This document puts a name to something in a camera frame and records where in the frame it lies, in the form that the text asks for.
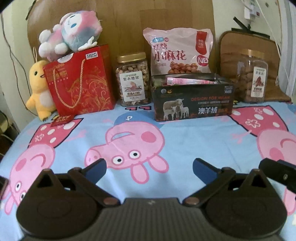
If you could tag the white window frame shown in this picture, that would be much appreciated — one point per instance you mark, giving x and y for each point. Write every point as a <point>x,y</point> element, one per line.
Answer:
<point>289,46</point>

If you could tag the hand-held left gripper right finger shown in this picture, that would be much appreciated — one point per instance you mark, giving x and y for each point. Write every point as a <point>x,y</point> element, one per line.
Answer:
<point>203,168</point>

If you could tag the pink snack bag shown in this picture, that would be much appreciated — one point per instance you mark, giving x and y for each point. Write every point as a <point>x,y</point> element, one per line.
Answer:
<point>175,51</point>

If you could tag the brown woven cushion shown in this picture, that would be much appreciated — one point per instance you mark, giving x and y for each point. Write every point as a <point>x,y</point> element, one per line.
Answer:
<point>231,46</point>

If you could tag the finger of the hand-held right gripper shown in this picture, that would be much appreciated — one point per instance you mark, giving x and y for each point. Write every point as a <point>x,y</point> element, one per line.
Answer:
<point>277,172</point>

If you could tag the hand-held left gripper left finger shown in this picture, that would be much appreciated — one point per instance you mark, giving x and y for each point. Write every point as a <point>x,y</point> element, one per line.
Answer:
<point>96,169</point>

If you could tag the white power strip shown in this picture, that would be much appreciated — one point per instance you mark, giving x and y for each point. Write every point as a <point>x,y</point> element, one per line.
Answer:
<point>251,9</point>

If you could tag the pig print blanket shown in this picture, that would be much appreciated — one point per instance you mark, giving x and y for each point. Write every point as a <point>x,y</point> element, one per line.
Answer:
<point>175,143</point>

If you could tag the pink flat packet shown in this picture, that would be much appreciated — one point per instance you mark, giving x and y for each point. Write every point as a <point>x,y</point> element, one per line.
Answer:
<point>185,81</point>

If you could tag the yellow plush toy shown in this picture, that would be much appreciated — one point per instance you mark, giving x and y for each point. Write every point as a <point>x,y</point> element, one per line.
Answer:
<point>39,92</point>

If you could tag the dark sheep print box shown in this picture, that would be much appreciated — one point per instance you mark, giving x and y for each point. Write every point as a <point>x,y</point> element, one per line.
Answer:
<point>208,109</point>

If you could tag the wooden headboard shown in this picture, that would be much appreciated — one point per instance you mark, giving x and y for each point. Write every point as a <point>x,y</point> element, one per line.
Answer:
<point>129,23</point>

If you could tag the red gift bag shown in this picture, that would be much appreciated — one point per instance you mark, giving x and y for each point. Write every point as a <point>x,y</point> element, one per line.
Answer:
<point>87,88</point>

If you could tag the tall clear nut jar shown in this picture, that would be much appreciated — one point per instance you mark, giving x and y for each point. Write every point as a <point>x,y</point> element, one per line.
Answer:
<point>249,69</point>

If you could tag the gold lid nut jar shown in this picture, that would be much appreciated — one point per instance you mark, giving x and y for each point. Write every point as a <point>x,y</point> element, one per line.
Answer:
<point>131,92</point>

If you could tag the pink blue plush toy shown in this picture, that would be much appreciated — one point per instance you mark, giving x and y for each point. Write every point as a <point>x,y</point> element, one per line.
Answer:
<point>74,30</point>

